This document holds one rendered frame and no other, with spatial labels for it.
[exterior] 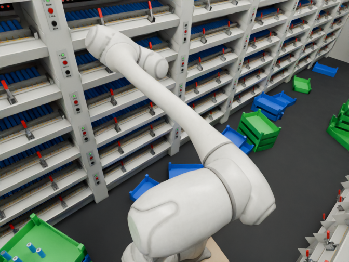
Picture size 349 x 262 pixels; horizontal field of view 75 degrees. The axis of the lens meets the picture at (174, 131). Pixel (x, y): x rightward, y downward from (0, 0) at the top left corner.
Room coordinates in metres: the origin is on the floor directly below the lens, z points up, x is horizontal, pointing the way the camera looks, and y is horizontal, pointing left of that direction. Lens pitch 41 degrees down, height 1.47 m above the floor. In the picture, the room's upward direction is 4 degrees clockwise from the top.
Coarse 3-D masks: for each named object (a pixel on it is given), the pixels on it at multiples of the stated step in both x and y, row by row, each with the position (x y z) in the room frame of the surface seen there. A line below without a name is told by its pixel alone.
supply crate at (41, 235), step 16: (32, 224) 0.47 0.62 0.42; (48, 224) 0.46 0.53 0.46; (16, 240) 0.40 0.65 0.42; (32, 240) 0.41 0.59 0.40; (48, 240) 0.41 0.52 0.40; (64, 240) 0.42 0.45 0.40; (0, 256) 0.32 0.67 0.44; (32, 256) 0.35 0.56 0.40; (48, 256) 0.35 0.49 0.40; (64, 256) 0.35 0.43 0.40; (80, 256) 0.35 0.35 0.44
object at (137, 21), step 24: (72, 0) 1.11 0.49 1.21; (96, 0) 1.18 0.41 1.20; (120, 0) 1.28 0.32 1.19; (144, 0) 1.36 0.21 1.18; (168, 0) 1.40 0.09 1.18; (72, 24) 0.99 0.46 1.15; (96, 24) 1.06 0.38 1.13; (120, 24) 1.12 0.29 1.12; (144, 24) 1.17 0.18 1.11; (168, 24) 1.28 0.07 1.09
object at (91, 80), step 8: (152, 32) 1.42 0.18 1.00; (160, 32) 1.45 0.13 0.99; (168, 40) 1.40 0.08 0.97; (160, 48) 1.33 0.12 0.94; (176, 48) 1.34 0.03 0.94; (168, 56) 1.28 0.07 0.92; (176, 56) 1.33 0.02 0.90; (80, 72) 0.98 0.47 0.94; (96, 72) 1.00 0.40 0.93; (104, 72) 1.02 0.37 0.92; (80, 80) 0.91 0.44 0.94; (88, 80) 0.94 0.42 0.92; (96, 80) 0.96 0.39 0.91; (104, 80) 0.99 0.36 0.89; (112, 80) 1.03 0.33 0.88; (88, 88) 0.94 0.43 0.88
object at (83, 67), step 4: (156, 44) 1.32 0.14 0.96; (160, 44) 1.33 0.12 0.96; (164, 44) 1.35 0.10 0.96; (148, 48) 1.26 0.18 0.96; (152, 48) 1.28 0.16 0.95; (156, 48) 1.31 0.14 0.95; (164, 48) 1.33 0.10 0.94; (84, 64) 1.01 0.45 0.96; (88, 64) 1.01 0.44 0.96; (92, 64) 1.02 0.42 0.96; (96, 64) 1.04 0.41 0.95; (100, 64) 1.05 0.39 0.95; (80, 68) 0.98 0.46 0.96; (84, 68) 0.99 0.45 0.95; (88, 68) 1.01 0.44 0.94
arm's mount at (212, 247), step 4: (208, 240) 0.53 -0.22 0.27; (212, 240) 0.53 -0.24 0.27; (208, 244) 0.51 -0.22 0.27; (212, 244) 0.51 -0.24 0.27; (216, 244) 0.51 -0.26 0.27; (208, 248) 0.48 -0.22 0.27; (212, 248) 0.49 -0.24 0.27; (216, 248) 0.49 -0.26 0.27; (212, 252) 0.47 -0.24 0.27; (216, 252) 0.47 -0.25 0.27; (220, 252) 0.47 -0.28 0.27; (212, 256) 0.45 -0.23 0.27; (216, 256) 0.45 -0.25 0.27; (220, 256) 0.45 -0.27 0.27; (224, 256) 0.45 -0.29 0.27; (204, 260) 0.43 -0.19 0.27; (208, 260) 0.43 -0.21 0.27; (212, 260) 0.43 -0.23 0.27; (216, 260) 0.43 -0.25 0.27; (220, 260) 0.43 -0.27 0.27; (224, 260) 0.43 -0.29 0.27; (228, 260) 0.44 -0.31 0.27
